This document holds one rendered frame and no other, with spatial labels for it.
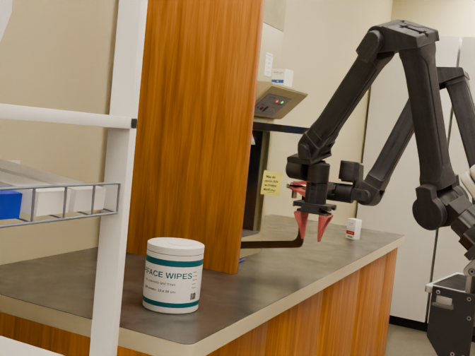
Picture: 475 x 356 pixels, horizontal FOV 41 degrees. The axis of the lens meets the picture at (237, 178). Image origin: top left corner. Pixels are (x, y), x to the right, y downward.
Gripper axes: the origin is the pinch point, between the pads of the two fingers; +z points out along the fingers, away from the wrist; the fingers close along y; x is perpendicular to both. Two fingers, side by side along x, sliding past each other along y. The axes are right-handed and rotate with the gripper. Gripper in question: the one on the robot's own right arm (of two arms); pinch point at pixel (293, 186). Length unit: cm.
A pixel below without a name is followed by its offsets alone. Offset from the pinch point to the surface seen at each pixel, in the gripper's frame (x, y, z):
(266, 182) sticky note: 4.5, 0.3, 7.3
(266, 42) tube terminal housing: -2.2, 45.4, 15.5
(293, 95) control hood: -5.0, 28.8, 5.2
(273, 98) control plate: 7.0, 26.7, 7.1
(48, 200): 119, 3, -9
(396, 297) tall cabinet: -295, -97, 23
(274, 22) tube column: -7, 53, 16
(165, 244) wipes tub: 70, -11, 1
